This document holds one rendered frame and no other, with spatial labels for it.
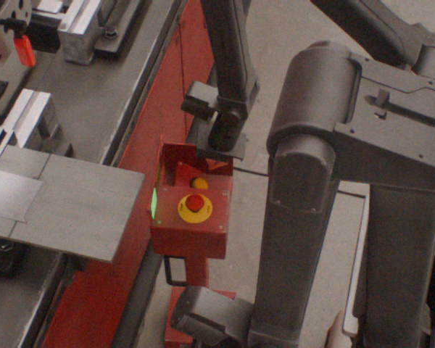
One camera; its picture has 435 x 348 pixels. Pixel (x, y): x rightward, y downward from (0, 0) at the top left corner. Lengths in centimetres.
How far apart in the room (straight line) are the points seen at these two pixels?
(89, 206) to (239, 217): 120
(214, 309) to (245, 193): 157
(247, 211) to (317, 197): 185
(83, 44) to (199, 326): 84
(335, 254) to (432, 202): 177
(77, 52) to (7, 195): 45
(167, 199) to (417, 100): 99
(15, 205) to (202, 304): 49
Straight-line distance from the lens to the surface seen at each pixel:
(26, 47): 114
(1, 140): 130
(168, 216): 140
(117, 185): 118
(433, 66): 102
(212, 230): 137
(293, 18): 298
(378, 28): 97
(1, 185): 122
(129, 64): 154
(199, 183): 150
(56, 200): 118
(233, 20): 105
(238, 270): 221
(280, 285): 67
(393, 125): 46
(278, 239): 60
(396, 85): 49
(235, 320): 82
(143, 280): 215
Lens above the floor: 196
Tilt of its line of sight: 55 degrees down
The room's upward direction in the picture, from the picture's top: straight up
